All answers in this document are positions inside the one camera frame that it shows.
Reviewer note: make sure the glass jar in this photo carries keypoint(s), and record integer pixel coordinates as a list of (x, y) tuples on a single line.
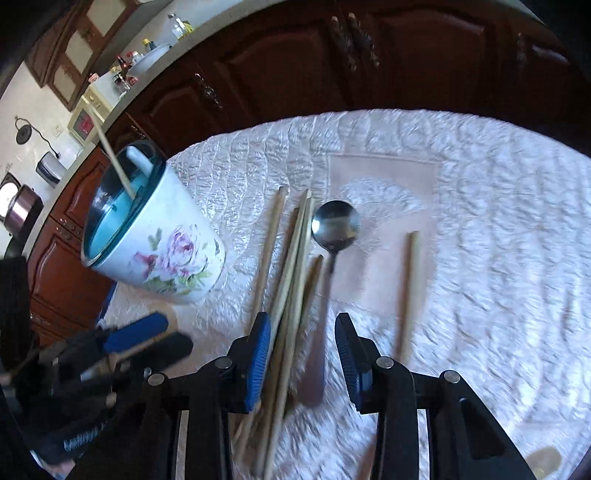
[(178, 26)]

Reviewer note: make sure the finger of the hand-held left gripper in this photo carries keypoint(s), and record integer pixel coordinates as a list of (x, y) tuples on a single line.
[(161, 350), (134, 331)]

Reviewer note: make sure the dark sauce bottle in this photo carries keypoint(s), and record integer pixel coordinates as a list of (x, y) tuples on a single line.
[(123, 68)]

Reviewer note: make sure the small yellow-capped bottle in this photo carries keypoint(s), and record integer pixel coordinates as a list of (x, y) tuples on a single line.
[(147, 44)]

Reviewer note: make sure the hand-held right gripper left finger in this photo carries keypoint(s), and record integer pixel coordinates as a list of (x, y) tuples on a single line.
[(259, 355)]

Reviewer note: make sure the white bowl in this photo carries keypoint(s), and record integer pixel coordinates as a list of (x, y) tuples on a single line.
[(150, 57)]

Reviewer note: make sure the grey kitchen countertop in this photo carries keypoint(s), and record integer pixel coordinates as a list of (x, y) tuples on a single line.
[(159, 69)]

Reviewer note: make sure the metal spoon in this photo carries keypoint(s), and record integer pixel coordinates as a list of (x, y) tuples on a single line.
[(334, 226)]

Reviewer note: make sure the dark wooden base cabinets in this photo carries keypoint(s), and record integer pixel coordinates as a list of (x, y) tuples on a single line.
[(286, 69)]

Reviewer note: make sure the white ceramic spoon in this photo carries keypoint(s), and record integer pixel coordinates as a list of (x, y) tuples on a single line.
[(141, 160)]

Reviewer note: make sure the wooden wall cabinets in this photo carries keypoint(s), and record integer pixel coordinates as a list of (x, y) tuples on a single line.
[(69, 50)]

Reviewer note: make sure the black hanging pan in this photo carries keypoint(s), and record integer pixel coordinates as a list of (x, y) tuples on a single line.
[(23, 134)]

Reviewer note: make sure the white floral mug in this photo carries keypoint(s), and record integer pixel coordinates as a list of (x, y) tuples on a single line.
[(175, 221)]

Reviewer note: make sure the beige utensil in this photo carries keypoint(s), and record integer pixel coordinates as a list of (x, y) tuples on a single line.
[(545, 461)]

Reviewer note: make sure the bundle of wooden chopsticks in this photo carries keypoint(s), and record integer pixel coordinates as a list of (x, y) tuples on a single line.
[(298, 240)]

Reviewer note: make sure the silver kitchen appliance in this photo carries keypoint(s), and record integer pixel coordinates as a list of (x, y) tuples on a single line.
[(48, 168)]

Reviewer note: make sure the wooden chopstick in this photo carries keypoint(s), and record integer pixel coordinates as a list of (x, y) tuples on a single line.
[(410, 286), (111, 154), (288, 249), (270, 249), (310, 295), (305, 251)]

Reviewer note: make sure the white quilted tablecloth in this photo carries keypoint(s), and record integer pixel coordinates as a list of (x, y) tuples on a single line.
[(485, 230)]

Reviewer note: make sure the metallic pink pot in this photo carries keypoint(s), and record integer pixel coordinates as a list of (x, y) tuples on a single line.
[(21, 207)]

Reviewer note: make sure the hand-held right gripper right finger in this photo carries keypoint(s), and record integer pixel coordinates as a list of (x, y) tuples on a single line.
[(347, 364)]

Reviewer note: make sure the yellow microwave oven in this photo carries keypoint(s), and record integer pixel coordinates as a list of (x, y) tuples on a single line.
[(83, 122)]

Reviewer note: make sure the wall socket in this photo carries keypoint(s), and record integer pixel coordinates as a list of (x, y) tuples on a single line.
[(57, 130)]

